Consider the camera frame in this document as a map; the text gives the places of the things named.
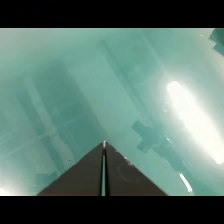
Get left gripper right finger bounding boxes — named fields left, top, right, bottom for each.
left=105, top=141, right=168, bottom=197

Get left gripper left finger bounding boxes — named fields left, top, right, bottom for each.
left=37, top=142, right=105, bottom=197

